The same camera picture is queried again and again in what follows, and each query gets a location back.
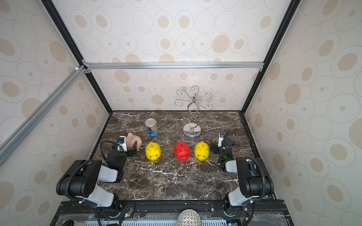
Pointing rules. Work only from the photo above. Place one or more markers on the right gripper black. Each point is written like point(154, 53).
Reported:
point(226, 141)

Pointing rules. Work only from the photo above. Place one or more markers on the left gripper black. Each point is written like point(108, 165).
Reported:
point(131, 153)

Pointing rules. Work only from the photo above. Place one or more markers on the yellow piggy bank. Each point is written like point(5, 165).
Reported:
point(202, 151)
point(153, 151)

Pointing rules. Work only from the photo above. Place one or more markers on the red piggy bank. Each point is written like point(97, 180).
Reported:
point(182, 151)

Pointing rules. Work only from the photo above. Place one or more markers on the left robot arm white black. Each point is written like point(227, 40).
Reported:
point(80, 182)

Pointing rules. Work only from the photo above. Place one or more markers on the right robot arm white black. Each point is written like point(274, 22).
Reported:
point(254, 180)

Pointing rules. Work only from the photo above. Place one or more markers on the pink piggy bank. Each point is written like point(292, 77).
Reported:
point(131, 136)

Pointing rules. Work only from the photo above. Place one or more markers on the soup can blue label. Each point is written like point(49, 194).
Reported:
point(152, 127)

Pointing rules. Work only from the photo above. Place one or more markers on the chrome mug tree stand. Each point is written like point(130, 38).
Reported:
point(191, 128)

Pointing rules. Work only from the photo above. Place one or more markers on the perforated metal ball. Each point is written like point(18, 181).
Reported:
point(189, 217)

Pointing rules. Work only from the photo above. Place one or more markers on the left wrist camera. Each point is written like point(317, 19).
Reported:
point(121, 144)

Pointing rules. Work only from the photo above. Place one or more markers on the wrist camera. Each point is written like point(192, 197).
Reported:
point(121, 144)
point(222, 137)

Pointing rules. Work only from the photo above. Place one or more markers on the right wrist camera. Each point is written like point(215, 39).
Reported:
point(222, 137)

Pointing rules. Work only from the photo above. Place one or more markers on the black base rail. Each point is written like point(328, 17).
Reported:
point(167, 213)

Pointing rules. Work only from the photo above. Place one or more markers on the horizontal aluminium frame bar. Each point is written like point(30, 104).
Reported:
point(175, 65)

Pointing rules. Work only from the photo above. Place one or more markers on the diagonal aluminium frame bar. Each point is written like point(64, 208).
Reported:
point(17, 137)

